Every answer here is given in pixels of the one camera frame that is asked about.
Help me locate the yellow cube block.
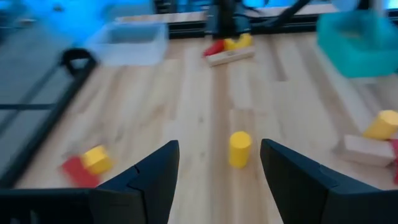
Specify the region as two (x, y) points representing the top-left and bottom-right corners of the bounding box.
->
(81, 144), (113, 175)

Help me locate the black table edge rail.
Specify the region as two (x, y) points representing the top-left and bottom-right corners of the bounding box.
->
(167, 14), (320, 40)
(0, 60), (98, 189)

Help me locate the black cable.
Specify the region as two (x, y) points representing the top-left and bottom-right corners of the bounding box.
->
(264, 0), (312, 29)

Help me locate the black loop bracket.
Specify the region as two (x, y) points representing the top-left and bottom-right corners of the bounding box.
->
(60, 48), (98, 77)

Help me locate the red arch block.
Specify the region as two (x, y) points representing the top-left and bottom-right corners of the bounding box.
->
(388, 139), (398, 186)

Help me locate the yellow arch block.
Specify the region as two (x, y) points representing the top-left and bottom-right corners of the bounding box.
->
(223, 33), (252, 51)

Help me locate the red wedge block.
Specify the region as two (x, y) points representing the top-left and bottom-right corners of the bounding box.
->
(202, 39), (226, 58)

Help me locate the clear plastic bin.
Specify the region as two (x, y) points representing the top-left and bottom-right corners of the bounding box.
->
(85, 21), (170, 67)

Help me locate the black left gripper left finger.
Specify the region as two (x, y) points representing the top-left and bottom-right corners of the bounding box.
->
(90, 139), (180, 224)

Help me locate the natural wood plank block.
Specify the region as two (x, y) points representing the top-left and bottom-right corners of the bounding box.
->
(206, 46), (256, 68)

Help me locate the teal plastic bin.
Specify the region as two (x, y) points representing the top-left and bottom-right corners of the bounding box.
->
(316, 11), (398, 78)

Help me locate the yellow cylinder block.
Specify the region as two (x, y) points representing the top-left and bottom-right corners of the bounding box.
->
(362, 110), (398, 141)
(229, 131), (252, 170)

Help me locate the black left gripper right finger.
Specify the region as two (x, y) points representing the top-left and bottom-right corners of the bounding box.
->
(260, 139), (398, 224)

